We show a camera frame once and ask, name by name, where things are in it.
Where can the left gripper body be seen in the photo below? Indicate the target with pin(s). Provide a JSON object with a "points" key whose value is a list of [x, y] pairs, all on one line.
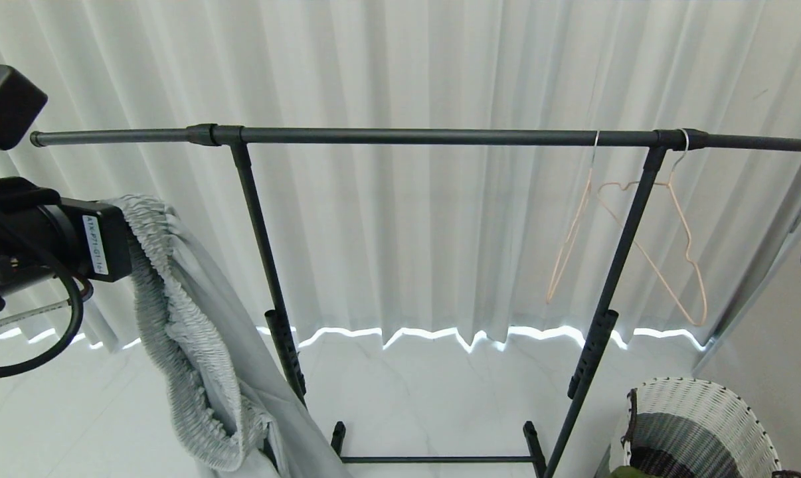
{"points": [[75, 239]]}

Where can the pale grey shorts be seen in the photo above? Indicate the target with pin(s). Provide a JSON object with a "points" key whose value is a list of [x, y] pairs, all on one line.
{"points": [[175, 318]]}

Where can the pink clothes hanger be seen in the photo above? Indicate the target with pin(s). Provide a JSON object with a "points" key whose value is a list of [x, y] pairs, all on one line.
{"points": [[560, 269], [704, 305]]}

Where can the black clothes rack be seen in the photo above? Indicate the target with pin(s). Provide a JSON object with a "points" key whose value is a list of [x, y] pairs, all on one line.
{"points": [[407, 136]]}

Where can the white laundry basket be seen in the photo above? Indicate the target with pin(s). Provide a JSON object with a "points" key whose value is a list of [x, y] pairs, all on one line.
{"points": [[706, 411]]}

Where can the white curtain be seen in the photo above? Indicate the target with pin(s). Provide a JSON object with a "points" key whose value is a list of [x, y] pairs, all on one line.
{"points": [[407, 66]]}

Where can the green garment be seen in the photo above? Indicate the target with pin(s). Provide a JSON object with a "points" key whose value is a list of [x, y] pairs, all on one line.
{"points": [[629, 473]]}

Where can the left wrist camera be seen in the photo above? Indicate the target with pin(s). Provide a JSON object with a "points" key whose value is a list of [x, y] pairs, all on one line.
{"points": [[5, 106]]}

